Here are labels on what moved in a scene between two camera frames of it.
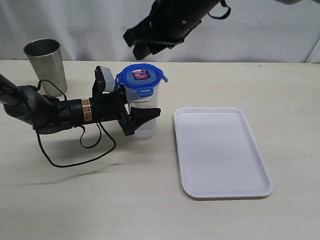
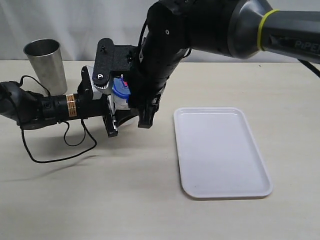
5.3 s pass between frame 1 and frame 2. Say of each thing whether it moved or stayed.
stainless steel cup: stayed
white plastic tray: stayed
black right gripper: moved
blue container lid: moved
